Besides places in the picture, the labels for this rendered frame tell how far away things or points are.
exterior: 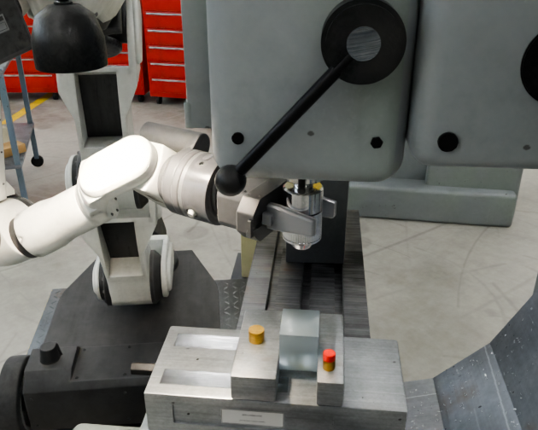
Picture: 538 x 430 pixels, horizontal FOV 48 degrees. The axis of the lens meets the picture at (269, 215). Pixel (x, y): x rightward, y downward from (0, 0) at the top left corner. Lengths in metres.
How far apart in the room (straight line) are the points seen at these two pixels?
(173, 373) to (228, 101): 0.44
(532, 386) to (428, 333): 1.71
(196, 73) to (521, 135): 0.32
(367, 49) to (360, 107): 0.07
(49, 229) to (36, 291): 2.11
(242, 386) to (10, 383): 0.83
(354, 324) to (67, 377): 0.72
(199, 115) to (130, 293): 0.99
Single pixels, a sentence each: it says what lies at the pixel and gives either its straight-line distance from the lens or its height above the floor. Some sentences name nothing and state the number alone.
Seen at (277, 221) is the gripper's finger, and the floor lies 1.23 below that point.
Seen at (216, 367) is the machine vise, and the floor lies 0.98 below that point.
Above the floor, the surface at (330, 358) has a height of 1.04.
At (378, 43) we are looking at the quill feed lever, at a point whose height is 1.46.
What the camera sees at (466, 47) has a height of 1.45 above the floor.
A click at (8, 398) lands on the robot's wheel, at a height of 0.57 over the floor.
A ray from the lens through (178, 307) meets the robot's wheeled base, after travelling 1.71.
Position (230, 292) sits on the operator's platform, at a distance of 2.06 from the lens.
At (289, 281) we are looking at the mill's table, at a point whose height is 0.91.
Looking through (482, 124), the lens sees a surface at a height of 1.39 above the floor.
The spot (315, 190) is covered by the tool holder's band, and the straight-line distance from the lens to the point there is 0.68.
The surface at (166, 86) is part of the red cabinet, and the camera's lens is 5.51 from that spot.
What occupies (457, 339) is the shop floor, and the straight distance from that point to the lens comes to 2.62.
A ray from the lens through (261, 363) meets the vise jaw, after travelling 0.82.
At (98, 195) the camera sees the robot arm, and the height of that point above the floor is 1.23.
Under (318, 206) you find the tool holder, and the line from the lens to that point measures 0.69.
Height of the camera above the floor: 1.55
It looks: 27 degrees down
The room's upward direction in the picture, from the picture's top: straight up
